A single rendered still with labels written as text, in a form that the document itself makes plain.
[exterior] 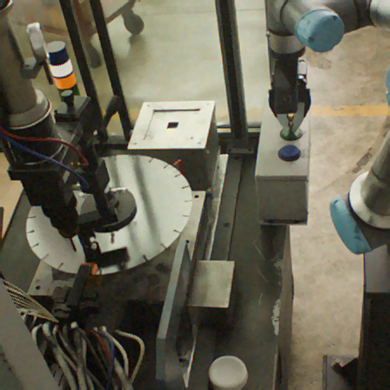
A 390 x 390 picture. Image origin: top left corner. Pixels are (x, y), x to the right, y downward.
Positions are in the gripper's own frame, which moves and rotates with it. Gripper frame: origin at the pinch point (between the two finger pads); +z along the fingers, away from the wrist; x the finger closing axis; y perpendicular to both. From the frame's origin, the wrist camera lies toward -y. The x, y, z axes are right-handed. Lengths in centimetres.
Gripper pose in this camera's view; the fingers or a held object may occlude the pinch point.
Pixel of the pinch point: (291, 130)
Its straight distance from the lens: 146.0
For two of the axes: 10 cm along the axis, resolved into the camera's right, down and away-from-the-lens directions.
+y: 1.5, -6.9, 7.1
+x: -9.8, -0.1, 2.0
